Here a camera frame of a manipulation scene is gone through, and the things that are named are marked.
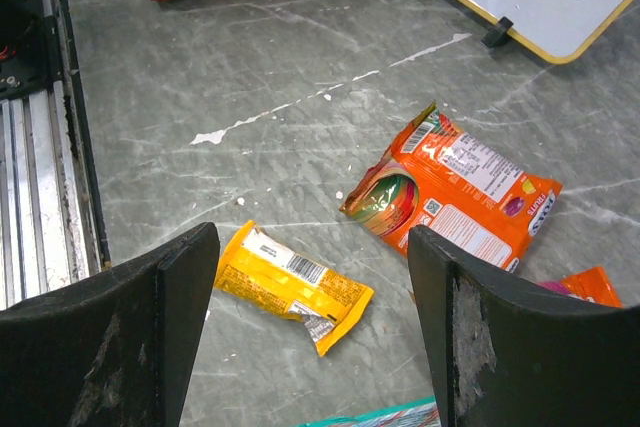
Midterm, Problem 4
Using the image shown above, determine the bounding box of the teal Fox's mint candy bag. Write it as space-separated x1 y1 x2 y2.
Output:
303 397 441 427

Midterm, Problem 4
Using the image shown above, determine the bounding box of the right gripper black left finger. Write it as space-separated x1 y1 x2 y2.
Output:
1 222 220 426

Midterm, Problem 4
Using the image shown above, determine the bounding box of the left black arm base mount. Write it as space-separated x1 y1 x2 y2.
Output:
1 0 62 100

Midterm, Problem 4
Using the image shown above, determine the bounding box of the orange Fox's fruits candy bag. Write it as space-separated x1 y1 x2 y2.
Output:
538 266 623 308

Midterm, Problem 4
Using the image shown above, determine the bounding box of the orange white snack packet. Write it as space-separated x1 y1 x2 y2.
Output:
341 104 562 272

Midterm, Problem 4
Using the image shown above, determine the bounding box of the yellow snack bar packet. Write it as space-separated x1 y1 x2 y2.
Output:
214 220 374 356

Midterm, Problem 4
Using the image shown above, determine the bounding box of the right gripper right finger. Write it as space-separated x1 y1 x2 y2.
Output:
408 226 639 426

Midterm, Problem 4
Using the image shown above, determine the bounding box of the aluminium rail frame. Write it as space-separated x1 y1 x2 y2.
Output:
1 0 111 308

